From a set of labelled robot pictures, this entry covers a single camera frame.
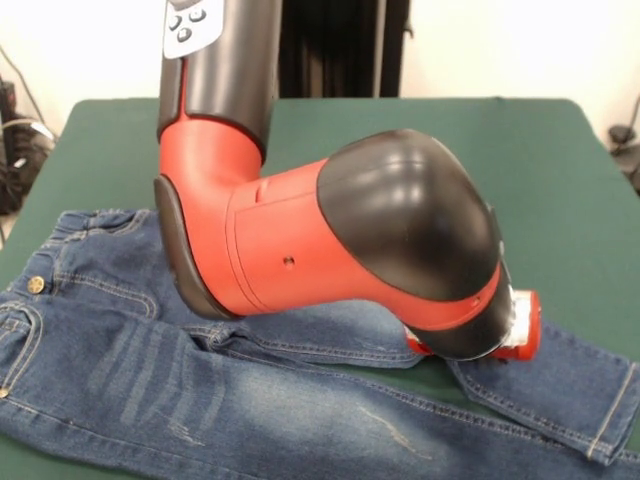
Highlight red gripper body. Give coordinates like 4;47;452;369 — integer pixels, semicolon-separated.
402;289;543;362

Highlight blue denim jeans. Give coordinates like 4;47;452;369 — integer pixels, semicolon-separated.
0;207;640;480

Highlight dark green table cloth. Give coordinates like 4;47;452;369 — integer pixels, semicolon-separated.
0;97;640;480

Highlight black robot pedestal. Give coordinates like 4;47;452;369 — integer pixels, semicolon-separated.
272;0;416;99

